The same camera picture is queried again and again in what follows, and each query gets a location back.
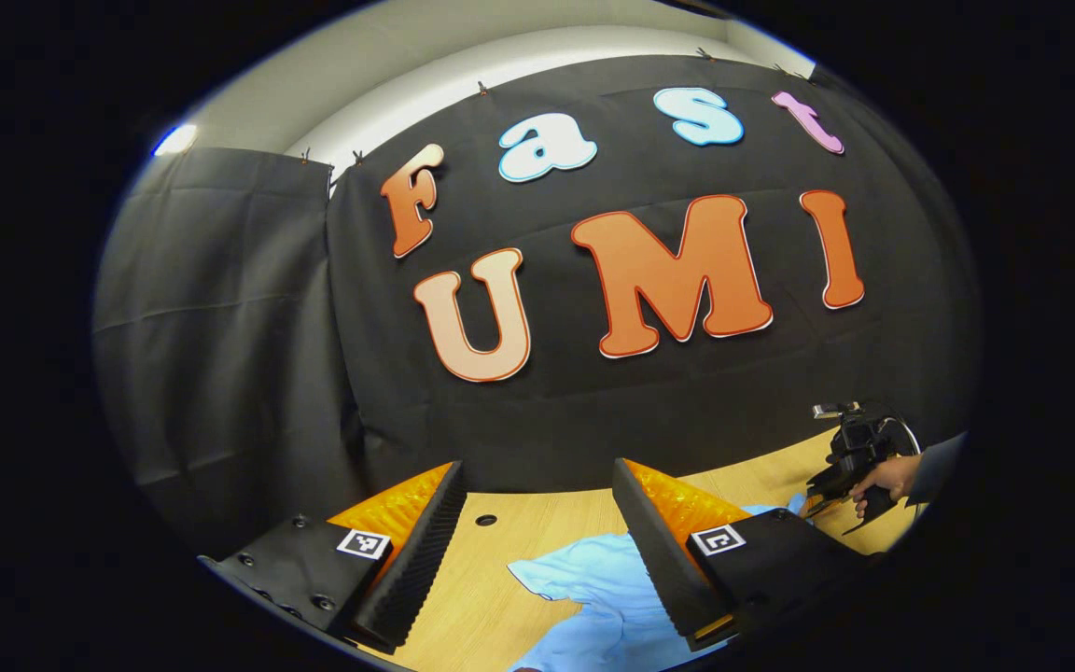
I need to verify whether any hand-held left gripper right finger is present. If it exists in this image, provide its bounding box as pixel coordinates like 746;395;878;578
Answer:
612;456;879;652

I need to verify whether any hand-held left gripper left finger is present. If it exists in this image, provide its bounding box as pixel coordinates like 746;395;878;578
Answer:
197;460;468;656

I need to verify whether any light blue T-shirt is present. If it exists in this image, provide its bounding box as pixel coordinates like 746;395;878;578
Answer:
507;493;818;672

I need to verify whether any plain black curtain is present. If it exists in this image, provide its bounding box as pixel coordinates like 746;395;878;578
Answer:
92;145;369;558

